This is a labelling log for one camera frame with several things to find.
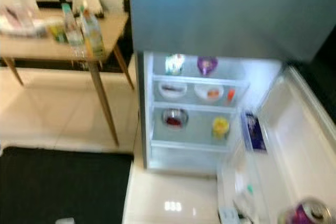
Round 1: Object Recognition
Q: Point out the dark purple cup with handle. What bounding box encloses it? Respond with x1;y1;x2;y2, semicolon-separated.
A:
196;56;219;77

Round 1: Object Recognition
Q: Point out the silver two door fridge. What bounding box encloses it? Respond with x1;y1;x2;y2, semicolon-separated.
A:
129;0;336;224

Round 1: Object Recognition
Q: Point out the light wooden table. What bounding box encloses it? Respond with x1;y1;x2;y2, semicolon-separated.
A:
0;9;135;147

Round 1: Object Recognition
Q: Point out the pink transparent pitcher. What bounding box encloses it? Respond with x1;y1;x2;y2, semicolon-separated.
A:
5;4;35;30

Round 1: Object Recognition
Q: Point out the yellow green paper cup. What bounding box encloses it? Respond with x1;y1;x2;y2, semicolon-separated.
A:
46;18;66;42

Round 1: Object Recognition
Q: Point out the clear water bottle teal cap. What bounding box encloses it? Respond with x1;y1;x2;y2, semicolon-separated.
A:
60;3;85;46

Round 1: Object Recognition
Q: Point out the large black floor mat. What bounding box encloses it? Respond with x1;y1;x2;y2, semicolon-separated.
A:
0;147;134;224

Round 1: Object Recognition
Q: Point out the yellow green juice carton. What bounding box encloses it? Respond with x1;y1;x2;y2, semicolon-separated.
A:
79;5;104;58

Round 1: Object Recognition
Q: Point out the black foam puzzle mat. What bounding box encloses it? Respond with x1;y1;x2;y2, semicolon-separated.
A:
120;0;134;75

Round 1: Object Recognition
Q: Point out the white bowl with dark food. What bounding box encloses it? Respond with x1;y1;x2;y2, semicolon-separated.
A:
157;80;188;100

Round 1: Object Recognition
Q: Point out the steel bowl with red food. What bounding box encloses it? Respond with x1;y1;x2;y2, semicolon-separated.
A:
161;108;189;128

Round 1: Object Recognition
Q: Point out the green white food packet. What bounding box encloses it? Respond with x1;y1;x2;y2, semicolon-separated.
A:
164;54;185;76

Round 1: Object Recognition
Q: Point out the white bowl with orange food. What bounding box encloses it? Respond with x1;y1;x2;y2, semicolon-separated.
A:
194;83;224;103

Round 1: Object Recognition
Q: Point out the dark blue carton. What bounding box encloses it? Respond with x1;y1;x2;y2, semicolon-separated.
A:
240;111;268;153

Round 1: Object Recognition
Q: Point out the bottle with green cap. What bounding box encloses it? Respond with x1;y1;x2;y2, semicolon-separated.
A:
241;184;258;209

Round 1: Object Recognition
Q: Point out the purple drink can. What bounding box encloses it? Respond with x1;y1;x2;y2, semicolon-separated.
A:
279;197;335;224

